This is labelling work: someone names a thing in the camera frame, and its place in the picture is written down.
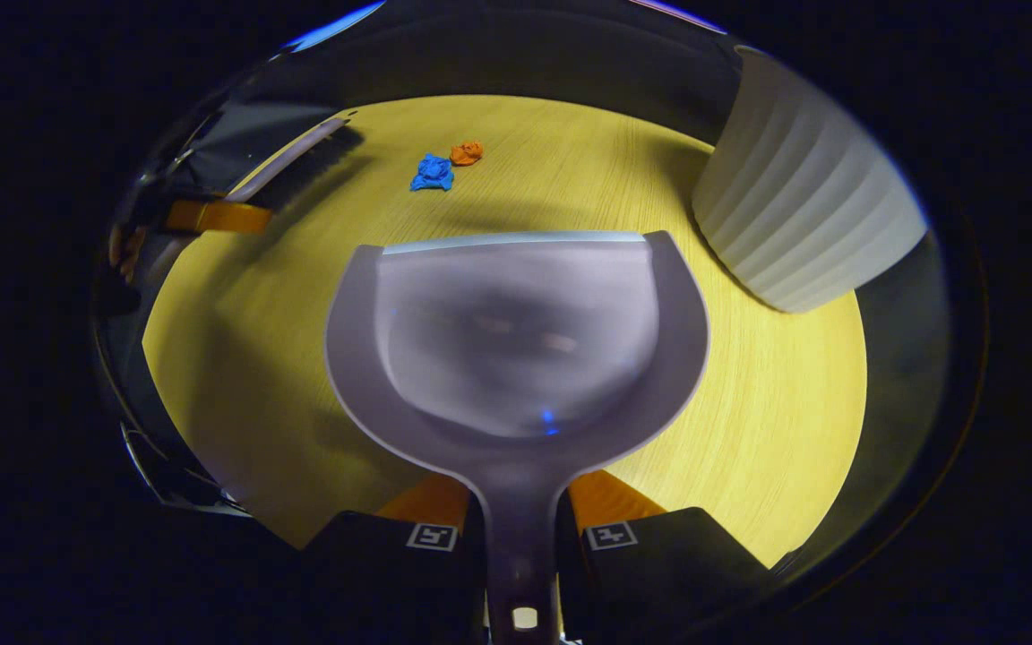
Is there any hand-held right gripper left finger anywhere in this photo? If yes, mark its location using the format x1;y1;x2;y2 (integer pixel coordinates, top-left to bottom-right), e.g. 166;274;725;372
301;473;488;645

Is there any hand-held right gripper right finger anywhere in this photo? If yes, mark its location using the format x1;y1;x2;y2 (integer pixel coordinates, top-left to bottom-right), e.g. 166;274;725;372
556;469;772;641

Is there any blue paper ball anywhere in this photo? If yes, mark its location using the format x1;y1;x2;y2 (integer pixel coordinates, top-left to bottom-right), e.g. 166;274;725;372
409;152;456;193

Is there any pink dustpan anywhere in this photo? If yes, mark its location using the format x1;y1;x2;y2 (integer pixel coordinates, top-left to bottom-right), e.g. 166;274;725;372
323;230;711;645

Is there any white ribbed garbage bin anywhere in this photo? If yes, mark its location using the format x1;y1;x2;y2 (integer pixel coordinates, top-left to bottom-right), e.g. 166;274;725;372
692;45;931;314

